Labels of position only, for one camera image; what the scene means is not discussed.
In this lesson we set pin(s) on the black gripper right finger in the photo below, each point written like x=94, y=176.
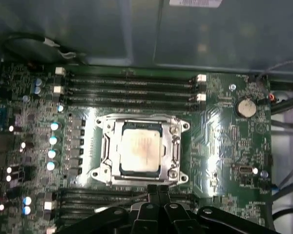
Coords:
x=180, y=219

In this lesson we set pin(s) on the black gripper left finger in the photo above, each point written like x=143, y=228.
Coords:
x=146, y=219

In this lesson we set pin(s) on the silver square CPU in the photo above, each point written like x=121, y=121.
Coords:
x=140, y=148

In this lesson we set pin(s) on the metal socket cover frame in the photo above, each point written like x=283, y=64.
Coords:
x=117, y=148

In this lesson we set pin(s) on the RAM slot white clips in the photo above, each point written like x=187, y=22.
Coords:
x=88, y=202
x=129, y=80

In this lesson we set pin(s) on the CPU socket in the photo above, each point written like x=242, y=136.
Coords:
x=105, y=170

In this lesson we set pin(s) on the green motherboard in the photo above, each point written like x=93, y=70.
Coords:
x=246, y=146

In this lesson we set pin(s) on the silver coin cell battery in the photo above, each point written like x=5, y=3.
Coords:
x=245, y=107

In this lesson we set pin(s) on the open black PC case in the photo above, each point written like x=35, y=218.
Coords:
x=88, y=29

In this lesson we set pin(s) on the black round plastic part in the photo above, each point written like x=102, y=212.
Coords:
x=27, y=48

